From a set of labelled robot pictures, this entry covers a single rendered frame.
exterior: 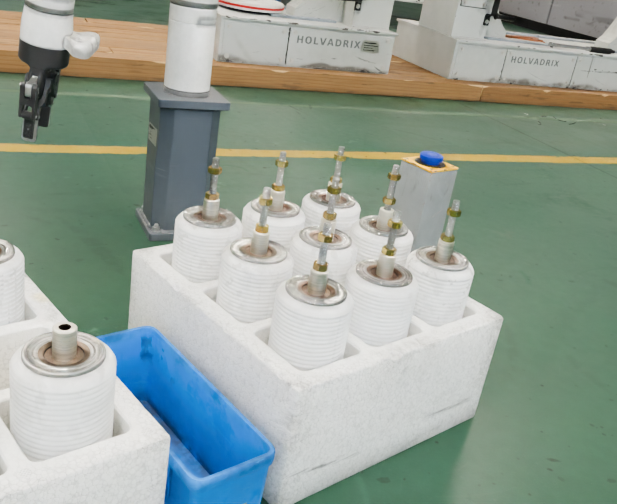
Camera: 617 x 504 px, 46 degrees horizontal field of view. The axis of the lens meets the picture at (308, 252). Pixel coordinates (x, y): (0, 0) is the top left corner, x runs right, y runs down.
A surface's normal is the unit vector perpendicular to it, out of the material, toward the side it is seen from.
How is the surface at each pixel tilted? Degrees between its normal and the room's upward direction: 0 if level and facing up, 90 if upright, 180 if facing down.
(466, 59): 90
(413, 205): 90
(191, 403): 88
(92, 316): 0
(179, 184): 90
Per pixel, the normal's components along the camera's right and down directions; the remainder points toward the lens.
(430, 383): 0.63, 0.40
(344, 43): 0.40, 0.43
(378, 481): 0.15, -0.90
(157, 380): -0.77, 0.11
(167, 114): -0.39, 0.37
